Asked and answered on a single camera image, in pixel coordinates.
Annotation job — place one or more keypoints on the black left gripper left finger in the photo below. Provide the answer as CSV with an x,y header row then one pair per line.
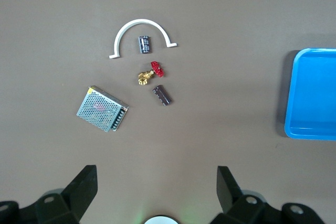
x,y
78,195

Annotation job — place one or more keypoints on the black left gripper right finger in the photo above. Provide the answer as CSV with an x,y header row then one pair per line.
x,y
236,203

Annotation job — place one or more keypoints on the black red rectangular component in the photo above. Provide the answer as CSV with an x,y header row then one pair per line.
x,y
162,95

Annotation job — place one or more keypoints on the blue plastic tray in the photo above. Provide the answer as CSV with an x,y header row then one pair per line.
x,y
315,90

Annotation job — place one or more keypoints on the metal mesh power supply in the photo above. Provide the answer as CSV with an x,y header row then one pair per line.
x,y
99,108

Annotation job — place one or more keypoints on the white half-round pipe clamp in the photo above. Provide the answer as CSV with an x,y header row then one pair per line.
x,y
141,21

